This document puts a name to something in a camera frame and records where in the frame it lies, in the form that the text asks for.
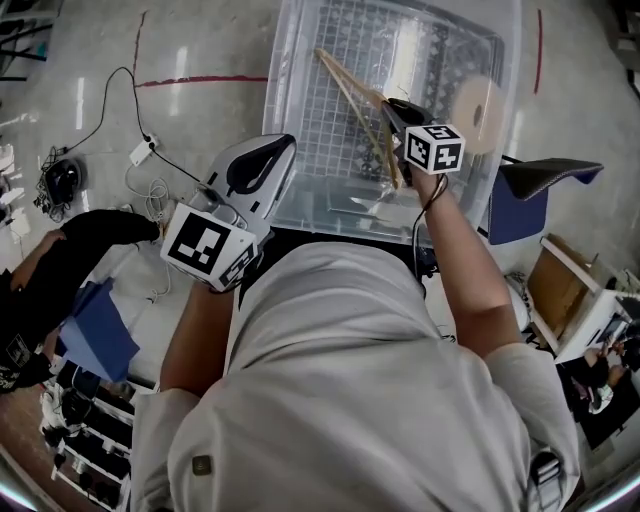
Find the person's white shirt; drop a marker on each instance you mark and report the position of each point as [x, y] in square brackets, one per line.
[350, 400]

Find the blue chair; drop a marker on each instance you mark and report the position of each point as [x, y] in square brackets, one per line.
[520, 215]

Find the white desk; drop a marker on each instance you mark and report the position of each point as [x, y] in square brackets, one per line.
[585, 325]

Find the white shoe rack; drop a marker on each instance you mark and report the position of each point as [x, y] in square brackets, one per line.
[95, 440]

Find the white power strip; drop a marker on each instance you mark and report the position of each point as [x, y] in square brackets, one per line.
[140, 152]

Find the person's black trousers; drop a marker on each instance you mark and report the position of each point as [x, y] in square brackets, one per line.
[280, 245]

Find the clear plastic storage bin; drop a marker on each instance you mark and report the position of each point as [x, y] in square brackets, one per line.
[320, 200]

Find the wooden cabinet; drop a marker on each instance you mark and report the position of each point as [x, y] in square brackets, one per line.
[555, 290]

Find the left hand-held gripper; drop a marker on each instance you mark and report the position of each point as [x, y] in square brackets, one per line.
[200, 240]

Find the beige round roll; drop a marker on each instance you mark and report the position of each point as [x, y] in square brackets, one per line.
[467, 127]

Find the person's right forearm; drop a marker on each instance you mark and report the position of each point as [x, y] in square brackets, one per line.
[465, 280]

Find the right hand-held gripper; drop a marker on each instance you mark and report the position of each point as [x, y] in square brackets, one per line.
[435, 150]

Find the black waist device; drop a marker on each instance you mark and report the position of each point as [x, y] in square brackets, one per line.
[427, 262]

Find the blue stool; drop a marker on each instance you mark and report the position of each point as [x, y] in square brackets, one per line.
[100, 335]

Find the person's left forearm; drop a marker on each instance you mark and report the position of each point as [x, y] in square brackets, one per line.
[195, 345]

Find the wooden clothes hanger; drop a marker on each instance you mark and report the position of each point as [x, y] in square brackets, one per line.
[370, 92]

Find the black round floor device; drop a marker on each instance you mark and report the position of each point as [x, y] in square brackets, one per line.
[65, 177]

